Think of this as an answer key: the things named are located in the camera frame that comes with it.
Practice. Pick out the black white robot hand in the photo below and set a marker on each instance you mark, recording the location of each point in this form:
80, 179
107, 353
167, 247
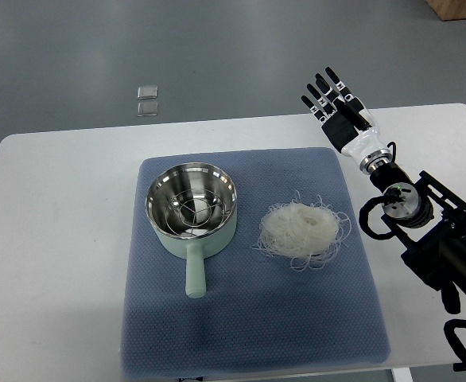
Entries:
346, 122

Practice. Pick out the white vermicelli nest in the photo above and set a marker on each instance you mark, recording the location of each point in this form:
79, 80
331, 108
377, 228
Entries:
310, 236

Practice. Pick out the mint green steel pot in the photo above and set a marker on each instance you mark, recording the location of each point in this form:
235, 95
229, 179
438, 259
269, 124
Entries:
194, 250

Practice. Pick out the wooden box corner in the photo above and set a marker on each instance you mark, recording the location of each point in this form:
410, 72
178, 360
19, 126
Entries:
449, 10

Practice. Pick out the upper floor metal plate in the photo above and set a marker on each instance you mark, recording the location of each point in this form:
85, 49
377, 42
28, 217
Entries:
147, 92

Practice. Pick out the blue textured mat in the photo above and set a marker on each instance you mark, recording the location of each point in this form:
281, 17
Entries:
258, 313

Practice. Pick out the white table leg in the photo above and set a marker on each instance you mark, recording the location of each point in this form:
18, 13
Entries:
401, 375

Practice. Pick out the wire steaming rack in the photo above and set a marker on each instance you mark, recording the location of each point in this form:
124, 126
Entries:
194, 212

